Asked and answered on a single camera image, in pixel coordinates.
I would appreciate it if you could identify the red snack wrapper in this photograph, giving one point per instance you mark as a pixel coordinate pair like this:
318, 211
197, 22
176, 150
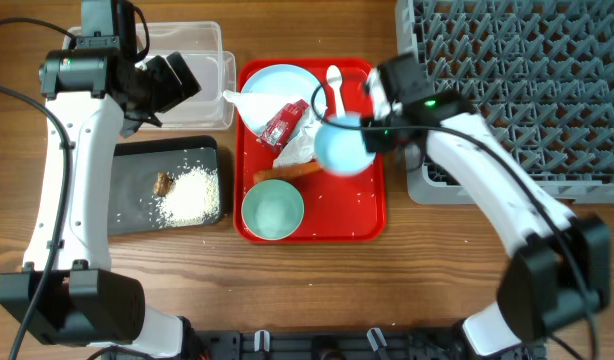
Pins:
278, 130

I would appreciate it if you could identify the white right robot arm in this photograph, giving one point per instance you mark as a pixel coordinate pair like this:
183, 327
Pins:
559, 269

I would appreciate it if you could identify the pile of white rice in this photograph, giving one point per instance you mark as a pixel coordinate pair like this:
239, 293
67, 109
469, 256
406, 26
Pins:
193, 199

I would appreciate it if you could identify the light blue plate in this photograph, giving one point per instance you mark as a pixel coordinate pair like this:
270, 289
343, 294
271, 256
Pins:
268, 90

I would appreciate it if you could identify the white napkin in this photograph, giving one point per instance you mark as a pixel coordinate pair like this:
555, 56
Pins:
300, 147

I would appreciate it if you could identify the red serving tray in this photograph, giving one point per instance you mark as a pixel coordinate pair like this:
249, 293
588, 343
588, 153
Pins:
337, 209

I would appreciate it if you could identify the brown food scrap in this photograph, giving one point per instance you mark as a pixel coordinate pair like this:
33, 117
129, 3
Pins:
162, 184

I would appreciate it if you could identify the blue bowl with rice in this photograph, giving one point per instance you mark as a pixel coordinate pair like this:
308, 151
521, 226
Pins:
342, 152

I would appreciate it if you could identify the white plastic spoon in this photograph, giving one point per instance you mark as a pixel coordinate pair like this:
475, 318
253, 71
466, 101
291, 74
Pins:
335, 80

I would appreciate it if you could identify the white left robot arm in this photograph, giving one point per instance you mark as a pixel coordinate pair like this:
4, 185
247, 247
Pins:
66, 292

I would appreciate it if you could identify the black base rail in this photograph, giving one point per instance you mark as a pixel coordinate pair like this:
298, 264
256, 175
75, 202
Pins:
415, 344

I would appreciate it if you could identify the clear plastic bin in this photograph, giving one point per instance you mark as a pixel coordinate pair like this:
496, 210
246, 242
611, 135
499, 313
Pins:
200, 45

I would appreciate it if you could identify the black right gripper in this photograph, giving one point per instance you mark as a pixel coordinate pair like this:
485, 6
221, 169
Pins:
370, 139

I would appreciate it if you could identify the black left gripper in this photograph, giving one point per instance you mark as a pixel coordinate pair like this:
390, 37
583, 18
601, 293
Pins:
174, 91

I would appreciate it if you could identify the green bowl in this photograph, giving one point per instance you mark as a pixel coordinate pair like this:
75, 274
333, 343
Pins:
272, 210

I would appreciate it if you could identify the grey dishwasher rack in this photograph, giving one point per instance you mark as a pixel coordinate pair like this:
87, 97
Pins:
540, 72

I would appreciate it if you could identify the orange carrot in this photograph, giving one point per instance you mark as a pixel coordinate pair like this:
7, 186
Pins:
287, 173

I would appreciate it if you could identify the black tray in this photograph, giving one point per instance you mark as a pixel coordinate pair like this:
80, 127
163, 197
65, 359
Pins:
133, 206

